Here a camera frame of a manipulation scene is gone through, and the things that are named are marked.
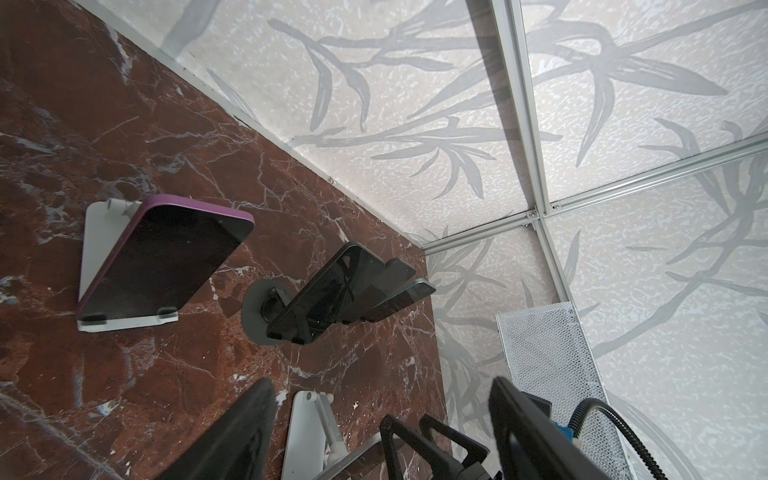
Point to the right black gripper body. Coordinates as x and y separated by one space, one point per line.
443 464

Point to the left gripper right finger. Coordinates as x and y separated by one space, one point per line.
529 444

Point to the white folding phone stand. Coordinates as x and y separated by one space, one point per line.
316 448

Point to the grey round-base stand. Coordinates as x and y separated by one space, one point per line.
264 300

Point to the white stand far left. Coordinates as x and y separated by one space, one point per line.
104 223

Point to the black phone rear middle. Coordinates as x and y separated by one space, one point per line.
380 284

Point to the silver-edged phone rear right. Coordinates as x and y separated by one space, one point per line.
402 299

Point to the white wire mesh basket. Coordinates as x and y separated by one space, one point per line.
548 356

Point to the black phone on grey stand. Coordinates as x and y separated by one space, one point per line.
321 302

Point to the purple-edged phone far left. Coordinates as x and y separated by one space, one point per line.
168 250

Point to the aluminium frame crossbar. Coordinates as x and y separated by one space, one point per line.
693 165

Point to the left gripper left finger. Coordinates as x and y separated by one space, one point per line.
236 445

